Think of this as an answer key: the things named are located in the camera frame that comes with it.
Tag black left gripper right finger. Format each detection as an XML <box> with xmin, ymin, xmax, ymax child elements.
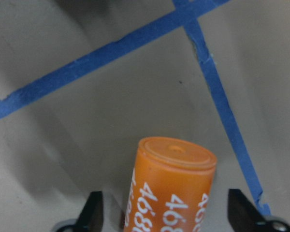
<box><xmin>227</xmin><ymin>188</ymin><xmax>290</xmax><ymax>232</ymax></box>

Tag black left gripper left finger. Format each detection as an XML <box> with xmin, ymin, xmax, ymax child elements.
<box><xmin>75</xmin><ymin>191</ymin><xmax>104</xmax><ymax>232</ymax></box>

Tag orange cylinder with 4680 print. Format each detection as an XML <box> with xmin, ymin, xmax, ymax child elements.
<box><xmin>124</xmin><ymin>137</ymin><xmax>217</xmax><ymax>232</ymax></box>

